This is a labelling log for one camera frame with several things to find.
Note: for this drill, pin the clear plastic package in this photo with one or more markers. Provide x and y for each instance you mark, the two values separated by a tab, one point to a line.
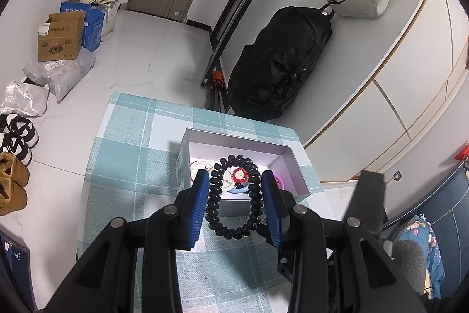
25	98
34	71

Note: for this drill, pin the grey plastic parcel bags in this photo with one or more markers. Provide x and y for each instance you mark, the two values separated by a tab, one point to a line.
69	74

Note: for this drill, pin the black folded tripod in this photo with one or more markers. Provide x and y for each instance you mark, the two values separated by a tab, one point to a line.
218	98

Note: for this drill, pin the wall socket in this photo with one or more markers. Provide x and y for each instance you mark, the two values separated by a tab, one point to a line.
395	176

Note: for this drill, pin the blue printed blanket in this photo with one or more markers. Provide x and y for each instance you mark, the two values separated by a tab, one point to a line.
436	261

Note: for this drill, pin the teal checkered tablecloth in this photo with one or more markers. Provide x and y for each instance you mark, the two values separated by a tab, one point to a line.
128	159

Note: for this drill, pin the grey jewelry box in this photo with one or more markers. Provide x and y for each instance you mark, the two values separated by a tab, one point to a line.
234	144

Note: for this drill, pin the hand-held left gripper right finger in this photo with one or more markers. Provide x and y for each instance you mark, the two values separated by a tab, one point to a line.
271	206

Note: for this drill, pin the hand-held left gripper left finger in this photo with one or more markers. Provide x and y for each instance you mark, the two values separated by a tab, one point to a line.
198	206

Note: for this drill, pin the blue cardboard box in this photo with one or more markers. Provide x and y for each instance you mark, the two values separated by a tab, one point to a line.
93	30

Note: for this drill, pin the dark blue shoe box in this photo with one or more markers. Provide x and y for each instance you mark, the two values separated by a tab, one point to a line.
14	261

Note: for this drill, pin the brown cardboard box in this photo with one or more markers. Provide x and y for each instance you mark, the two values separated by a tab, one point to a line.
60	41

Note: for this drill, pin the grey foam cover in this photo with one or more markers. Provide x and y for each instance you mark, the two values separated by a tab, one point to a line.
406	261

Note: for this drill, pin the white round disc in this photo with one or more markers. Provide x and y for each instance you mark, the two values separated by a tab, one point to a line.
200	166

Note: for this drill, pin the black and white sneaker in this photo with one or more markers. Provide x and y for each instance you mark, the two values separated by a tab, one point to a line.
22	129
14	148

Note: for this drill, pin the dark blue padded headboard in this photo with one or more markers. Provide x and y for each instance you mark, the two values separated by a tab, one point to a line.
450	210

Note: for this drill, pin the black backpack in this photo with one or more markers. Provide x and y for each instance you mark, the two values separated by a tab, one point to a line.
278	67

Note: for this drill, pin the brown shoe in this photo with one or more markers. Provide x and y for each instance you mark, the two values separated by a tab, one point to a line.
14	170
11	197

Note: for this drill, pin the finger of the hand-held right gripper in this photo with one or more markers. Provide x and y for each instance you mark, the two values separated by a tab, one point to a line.
285	263

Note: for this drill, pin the white wardrobe with wood trim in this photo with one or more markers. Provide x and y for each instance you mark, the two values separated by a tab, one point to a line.
403	96

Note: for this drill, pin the blue bangle with gold caps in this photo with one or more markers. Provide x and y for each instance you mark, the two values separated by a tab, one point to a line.
240	191

